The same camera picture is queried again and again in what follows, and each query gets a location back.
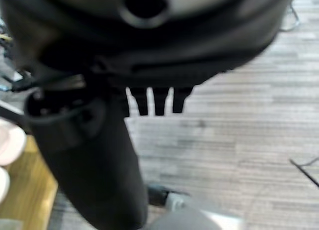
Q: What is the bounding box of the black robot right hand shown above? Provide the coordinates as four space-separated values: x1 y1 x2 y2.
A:
0 0 291 230

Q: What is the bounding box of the pale pink slipper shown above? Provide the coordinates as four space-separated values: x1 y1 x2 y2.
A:
0 119 27 166

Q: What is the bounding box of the white slipper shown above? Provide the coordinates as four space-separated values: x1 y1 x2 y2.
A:
0 166 11 203

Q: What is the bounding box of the grey looped floor cable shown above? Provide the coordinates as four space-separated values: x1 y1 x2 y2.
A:
279 0 304 33

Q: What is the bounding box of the black shoe rack frame bar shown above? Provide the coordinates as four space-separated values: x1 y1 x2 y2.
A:
0 100 28 135

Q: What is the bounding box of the thin black floor cable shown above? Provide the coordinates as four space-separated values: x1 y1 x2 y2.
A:
289 157 319 188

